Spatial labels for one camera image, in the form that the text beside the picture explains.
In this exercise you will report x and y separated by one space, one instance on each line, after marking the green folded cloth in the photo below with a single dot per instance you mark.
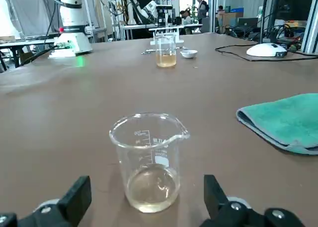
285 120

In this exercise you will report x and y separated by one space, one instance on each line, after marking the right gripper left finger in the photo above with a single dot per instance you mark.
74 199

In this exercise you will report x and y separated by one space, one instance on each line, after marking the small clear glass beaker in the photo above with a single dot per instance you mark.
149 182

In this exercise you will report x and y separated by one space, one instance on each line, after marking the white test tube rack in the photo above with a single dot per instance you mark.
165 30

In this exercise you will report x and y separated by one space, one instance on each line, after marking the person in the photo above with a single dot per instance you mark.
201 8
186 18

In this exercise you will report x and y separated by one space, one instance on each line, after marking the black camera on stand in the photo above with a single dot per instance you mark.
164 7

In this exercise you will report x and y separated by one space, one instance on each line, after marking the glass beaker with yellow liquid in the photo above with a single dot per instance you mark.
166 58

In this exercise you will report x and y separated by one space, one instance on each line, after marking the aluminium frame post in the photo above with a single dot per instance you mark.
310 25

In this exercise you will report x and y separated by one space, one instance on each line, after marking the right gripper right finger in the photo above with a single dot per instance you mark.
216 202

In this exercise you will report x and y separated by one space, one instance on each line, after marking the metal crucible tongs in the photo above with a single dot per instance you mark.
149 52

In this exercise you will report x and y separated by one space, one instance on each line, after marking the black computer monitor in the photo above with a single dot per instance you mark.
293 3

